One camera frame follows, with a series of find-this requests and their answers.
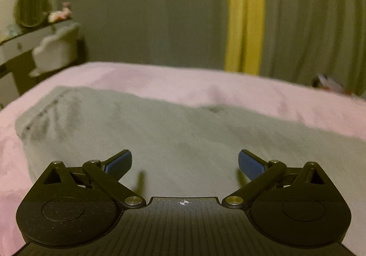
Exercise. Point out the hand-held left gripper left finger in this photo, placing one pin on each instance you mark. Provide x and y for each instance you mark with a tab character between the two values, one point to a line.
119	162

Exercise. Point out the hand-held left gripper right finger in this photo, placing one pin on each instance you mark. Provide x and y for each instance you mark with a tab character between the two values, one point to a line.
251	163

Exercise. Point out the yellow curtain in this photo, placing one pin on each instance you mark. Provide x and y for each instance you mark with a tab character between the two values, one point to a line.
244	15

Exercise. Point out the grey pants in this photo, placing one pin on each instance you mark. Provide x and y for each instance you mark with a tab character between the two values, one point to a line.
148	141

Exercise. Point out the grey curtain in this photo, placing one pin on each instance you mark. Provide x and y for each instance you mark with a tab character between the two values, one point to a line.
143	9
314	21

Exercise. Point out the round table mirror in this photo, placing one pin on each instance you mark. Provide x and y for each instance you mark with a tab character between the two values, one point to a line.
32	7

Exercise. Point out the pink plush blanket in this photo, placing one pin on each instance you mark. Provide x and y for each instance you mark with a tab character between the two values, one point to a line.
257	92

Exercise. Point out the white and red object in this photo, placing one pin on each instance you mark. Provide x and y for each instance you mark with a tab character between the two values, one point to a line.
328	82

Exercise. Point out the pink plush toy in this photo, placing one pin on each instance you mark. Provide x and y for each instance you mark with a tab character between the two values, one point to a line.
60	14

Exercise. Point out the white dressing table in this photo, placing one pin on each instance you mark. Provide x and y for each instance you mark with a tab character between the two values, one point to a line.
14	44

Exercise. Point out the pale upholstered chair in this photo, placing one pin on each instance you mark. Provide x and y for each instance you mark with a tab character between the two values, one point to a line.
54	50

